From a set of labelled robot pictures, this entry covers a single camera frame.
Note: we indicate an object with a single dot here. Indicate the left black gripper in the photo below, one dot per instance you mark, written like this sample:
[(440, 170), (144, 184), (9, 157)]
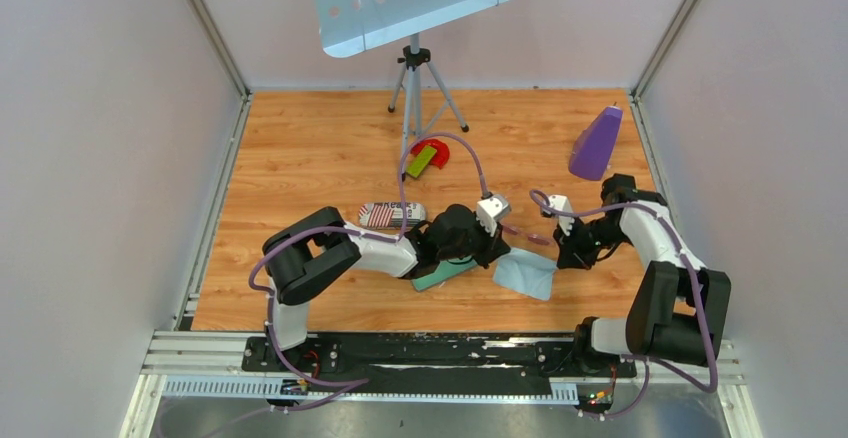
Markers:
[(492, 246)]

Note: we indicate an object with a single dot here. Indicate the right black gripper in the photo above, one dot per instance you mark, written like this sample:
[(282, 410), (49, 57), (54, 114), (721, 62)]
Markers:
[(571, 254)]

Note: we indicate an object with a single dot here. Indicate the grey glasses case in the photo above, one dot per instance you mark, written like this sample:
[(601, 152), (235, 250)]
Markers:
[(445, 271)]

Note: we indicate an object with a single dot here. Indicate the blue cleaning cloth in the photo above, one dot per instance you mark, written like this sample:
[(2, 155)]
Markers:
[(526, 273)]

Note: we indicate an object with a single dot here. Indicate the striped printed glasses pouch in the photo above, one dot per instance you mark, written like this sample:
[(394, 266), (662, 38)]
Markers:
[(389, 215)]

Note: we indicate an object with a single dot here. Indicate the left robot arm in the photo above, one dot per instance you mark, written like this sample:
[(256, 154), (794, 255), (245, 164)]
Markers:
[(306, 258)]

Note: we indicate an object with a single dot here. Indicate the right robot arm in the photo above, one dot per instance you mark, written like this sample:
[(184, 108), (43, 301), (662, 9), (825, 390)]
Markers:
[(679, 310)]

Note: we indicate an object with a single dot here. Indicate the red curved plastic piece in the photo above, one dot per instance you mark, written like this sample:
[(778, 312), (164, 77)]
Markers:
[(442, 151)]

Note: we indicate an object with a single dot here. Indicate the green rectangular block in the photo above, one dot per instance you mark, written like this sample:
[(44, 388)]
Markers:
[(420, 162)]

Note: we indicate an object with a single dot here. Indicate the grey tripod stand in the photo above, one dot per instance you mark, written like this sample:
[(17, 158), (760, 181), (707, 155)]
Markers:
[(414, 58)]

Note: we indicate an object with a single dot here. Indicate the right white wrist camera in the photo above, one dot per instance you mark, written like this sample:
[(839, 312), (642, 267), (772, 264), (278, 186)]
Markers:
[(564, 213)]

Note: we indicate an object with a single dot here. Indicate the white slotted cable duct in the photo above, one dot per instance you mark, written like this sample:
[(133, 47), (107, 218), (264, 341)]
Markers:
[(287, 389)]

